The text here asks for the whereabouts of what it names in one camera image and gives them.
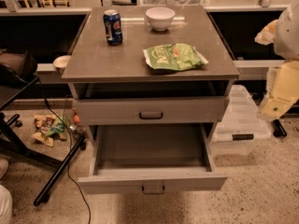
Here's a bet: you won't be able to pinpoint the blue Pepsi soda can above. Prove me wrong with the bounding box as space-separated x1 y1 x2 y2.
103 9 122 46

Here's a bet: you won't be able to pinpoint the snack bags on floor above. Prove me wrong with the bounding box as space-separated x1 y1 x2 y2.
32 115 67 147

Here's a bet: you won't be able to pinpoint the black power cable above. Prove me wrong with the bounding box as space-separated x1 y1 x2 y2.
36 77 92 224

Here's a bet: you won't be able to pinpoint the white ceramic bowl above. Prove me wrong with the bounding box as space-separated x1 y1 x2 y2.
146 7 175 31

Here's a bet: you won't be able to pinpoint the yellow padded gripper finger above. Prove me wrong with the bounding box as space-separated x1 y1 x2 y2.
257 61 299 121

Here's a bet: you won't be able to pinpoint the clear plastic storage bin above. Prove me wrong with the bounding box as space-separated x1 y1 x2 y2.
210 85 271 156

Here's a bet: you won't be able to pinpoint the closed grey upper drawer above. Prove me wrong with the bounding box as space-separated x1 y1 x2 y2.
74 97 228 125

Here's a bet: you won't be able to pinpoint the black table frame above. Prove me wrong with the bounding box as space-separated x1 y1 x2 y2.
0 75 87 207

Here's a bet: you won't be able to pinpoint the person's shoe and leg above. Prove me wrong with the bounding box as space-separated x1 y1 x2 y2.
0 158 12 224

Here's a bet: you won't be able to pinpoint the black stand leg right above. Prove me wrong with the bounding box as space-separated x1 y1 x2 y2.
272 119 287 137

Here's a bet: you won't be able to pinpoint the grey drawer cabinet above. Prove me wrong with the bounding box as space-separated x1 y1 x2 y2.
61 5 240 145

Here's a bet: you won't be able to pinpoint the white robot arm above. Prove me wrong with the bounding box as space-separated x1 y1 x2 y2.
254 2 299 120

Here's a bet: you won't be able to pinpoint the open grey lower drawer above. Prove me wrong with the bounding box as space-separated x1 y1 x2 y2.
78 124 227 194

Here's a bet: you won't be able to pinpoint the green jalapeno chip bag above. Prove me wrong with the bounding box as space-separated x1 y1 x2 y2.
143 43 208 72

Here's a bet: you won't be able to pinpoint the dark bag on table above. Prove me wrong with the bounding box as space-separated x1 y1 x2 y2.
0 49 37 86

